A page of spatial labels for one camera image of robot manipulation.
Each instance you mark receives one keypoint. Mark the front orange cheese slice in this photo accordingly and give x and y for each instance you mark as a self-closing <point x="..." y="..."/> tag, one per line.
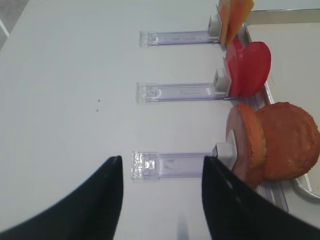
<point x="224" y="12"/>

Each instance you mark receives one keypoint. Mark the clear acrylic holder near cheese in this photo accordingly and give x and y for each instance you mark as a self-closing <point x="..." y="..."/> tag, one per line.
<point x="209" y="36"/>

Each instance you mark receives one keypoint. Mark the clear acrylic holder near patties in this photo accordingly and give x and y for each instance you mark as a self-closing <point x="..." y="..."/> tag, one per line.
<point x="159" y="165"/>

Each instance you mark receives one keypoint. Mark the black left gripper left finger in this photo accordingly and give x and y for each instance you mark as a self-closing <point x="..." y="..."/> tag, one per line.
<point x="90" y="212"/>

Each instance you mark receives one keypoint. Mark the front red tomato slice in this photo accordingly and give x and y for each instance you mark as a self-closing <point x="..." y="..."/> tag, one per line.
<point x="233" y="62"/>

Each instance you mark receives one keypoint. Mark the clear acrylic holder near tomatoes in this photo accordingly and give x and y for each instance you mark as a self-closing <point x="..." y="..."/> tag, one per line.
<point x="212" y="91"/>

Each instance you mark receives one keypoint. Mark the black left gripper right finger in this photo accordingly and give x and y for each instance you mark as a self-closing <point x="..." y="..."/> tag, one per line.
<point x="234" y="211"/>

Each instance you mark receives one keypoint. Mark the metal tray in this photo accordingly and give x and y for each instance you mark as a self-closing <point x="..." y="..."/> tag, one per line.
<point x="293" y="38"/>

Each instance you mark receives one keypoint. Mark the front orange breaded patty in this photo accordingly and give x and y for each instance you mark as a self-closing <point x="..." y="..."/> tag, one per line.
<point x="250" y="144"/>

